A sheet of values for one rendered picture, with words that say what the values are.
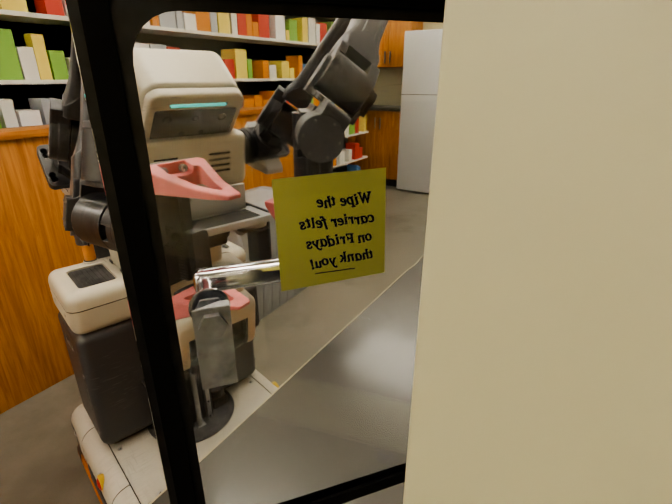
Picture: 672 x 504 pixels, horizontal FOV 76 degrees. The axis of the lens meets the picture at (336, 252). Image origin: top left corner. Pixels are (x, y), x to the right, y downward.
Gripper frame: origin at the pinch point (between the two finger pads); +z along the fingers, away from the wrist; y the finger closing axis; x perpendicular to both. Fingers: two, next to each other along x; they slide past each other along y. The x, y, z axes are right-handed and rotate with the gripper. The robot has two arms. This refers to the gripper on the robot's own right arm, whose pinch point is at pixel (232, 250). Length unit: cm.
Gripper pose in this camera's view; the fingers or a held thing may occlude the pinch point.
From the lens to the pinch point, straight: 37.7
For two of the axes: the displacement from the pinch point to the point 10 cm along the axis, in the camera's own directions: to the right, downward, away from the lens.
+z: 8.6, 1.8, -4.8
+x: 5.2, -3.1, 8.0
